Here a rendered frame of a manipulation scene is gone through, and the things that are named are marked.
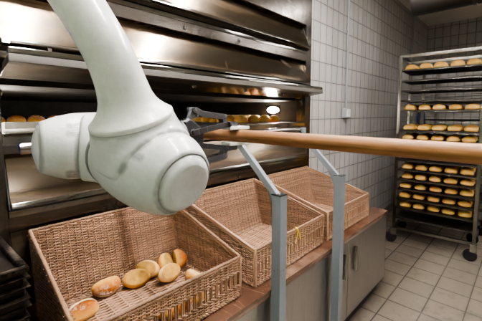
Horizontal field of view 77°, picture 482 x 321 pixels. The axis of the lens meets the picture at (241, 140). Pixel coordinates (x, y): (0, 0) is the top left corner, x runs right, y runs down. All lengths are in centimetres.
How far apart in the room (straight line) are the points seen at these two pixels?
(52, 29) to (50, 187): 55
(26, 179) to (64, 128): 78
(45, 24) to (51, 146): 85
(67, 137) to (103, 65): 15
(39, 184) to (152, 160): 95
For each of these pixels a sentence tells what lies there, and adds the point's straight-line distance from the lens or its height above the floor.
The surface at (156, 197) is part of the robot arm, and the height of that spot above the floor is 115.
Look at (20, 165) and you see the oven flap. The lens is 126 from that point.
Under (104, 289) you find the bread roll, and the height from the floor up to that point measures 63.
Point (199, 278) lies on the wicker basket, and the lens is 105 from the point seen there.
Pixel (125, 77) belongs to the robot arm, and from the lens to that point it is 36.
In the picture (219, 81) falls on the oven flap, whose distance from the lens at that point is 145.
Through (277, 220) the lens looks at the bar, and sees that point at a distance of 112.
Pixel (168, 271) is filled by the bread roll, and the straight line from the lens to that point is 129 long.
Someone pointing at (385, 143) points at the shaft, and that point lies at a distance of 55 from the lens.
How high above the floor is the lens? 124
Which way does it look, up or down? 5 degrees down
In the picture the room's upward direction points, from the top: straight up
